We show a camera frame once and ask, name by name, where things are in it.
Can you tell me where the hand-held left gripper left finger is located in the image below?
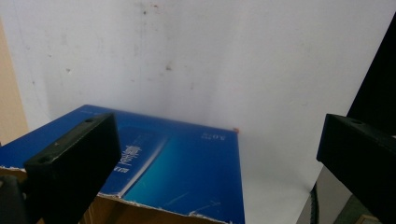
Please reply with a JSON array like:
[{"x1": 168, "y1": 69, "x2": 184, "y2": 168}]
[{"x1": 23, "y1": 112, "x2": 122, "y2": 224}]

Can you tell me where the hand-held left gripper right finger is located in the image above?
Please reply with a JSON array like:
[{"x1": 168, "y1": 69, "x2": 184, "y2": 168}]
[{"x1": 316, "y1": 113, "x2": 396, "y2": 224}]

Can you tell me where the blue cardboard box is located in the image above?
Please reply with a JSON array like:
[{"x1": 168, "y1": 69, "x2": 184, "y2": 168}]
[{"x1": 0, "y1": 104, "x2": 247, "y2": 224}]

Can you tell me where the white table mat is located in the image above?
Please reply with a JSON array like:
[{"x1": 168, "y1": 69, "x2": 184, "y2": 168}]
[{"x1": 0, "y1": 0, "x2": 396, "y2": 224}]

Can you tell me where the black ribbed cable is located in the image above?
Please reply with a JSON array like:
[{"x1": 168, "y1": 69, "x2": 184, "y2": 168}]
[{"x1": 310, "y1": 181, "x2": 321, "y2": 224}]

